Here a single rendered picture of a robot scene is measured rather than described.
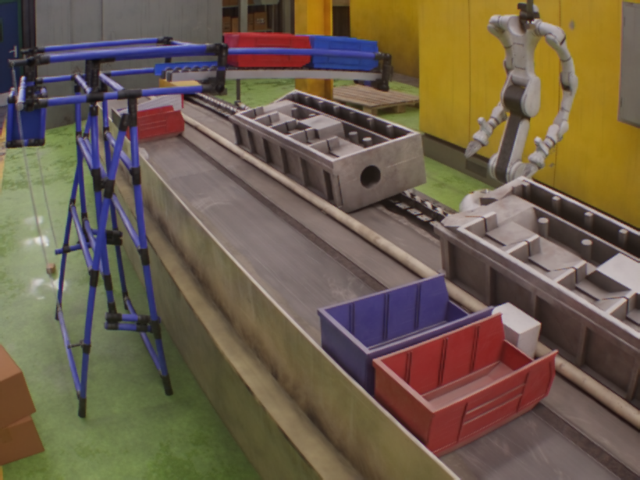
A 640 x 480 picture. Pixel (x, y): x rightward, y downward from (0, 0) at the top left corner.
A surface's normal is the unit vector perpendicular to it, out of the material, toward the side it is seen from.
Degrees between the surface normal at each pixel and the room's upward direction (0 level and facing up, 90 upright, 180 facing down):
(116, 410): 0
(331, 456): 0
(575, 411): 0
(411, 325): 88
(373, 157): 90
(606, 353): 100
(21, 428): 90
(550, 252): 10
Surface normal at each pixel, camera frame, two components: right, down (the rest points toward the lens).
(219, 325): -0.01, -0.91
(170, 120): 0.47, 0.38
